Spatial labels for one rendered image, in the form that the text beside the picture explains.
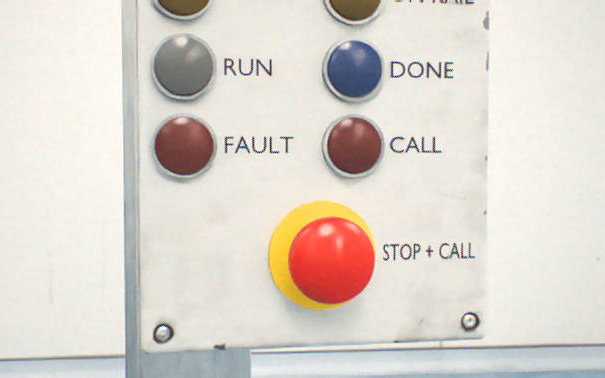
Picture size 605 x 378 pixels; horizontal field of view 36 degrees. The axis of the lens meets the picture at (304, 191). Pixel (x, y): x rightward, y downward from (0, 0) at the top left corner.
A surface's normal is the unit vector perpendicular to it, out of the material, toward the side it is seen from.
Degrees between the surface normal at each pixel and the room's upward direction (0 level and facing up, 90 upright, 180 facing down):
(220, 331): 90
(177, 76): 93
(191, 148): 91
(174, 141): 89
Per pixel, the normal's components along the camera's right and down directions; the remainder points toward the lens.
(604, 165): 0.11, 0.05
